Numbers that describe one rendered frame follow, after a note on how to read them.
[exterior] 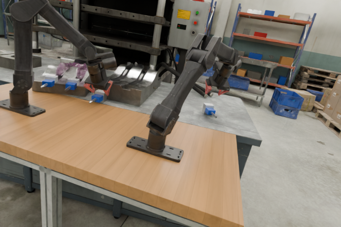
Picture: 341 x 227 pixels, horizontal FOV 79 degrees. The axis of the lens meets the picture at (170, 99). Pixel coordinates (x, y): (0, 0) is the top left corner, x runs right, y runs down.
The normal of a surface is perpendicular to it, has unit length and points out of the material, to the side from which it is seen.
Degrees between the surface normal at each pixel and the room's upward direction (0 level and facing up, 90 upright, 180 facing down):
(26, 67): 77
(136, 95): 90
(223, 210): 0
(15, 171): 90
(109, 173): 0
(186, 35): 90
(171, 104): 54
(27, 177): 90
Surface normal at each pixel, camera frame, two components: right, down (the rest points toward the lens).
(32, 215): 0.17, -0.93
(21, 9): 0.43, 0.36
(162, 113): -0.40, -0.44
